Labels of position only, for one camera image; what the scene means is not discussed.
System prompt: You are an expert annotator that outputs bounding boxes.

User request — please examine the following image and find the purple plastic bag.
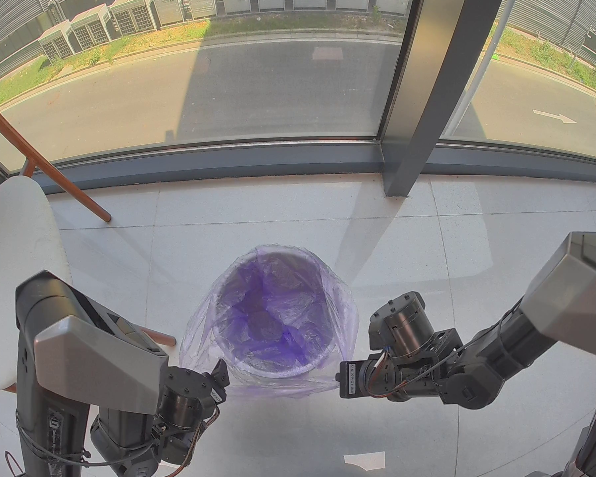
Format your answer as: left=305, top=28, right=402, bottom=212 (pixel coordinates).
left=179, top=244, right=361, bottom=400

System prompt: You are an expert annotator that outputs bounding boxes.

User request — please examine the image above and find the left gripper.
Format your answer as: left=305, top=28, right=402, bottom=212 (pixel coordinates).
left=204, top=358, right=229, bottom=405

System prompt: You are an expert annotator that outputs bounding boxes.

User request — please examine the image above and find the white chair with wooden legs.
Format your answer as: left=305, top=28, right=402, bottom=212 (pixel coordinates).
left=0, top=55, right=177, bottom=394

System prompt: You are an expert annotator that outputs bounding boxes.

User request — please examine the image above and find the window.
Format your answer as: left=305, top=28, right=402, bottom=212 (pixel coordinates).
left=0, top=0, right=596, bottom=200

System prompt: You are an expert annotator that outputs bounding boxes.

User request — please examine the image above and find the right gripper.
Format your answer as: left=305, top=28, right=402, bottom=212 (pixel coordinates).
left=338, top=356, right=396, bottom=400

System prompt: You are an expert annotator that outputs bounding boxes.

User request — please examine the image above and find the pale grey trash bin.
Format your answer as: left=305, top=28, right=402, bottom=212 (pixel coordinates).
left=213, top=251, right=339, bottom=379

